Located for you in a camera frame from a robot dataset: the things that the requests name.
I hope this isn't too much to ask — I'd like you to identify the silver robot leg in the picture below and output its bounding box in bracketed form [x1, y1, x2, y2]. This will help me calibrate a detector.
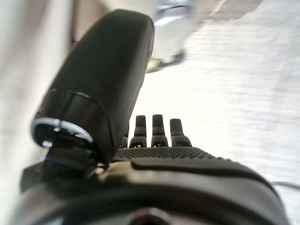
[145, 0, 197, 74]

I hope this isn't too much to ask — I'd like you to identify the white bed sheet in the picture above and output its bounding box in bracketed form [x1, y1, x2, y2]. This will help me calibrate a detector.
[0, 0, 80, 165]

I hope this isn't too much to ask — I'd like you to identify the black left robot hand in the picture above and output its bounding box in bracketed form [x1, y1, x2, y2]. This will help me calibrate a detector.
[9, 8, 291, 225]

